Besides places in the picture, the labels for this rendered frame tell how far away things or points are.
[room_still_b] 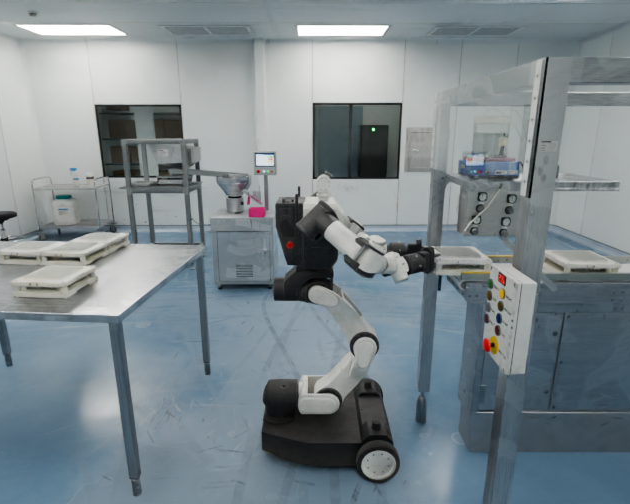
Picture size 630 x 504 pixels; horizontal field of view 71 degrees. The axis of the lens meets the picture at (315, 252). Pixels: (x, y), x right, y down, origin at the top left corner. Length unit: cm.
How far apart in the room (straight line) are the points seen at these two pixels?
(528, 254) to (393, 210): 607
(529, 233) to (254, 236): 341
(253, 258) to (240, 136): 310
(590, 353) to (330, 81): 560
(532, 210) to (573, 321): 116
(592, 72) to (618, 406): 182
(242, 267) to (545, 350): 302
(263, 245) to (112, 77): 422
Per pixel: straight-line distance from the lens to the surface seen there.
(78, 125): 795
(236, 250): 448
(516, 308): 124
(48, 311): 206
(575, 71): 132
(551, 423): 264
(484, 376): 235
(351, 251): 163
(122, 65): 769
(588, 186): 213
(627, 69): 138
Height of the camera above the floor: 158
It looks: 15 degrees down
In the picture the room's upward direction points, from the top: straight up
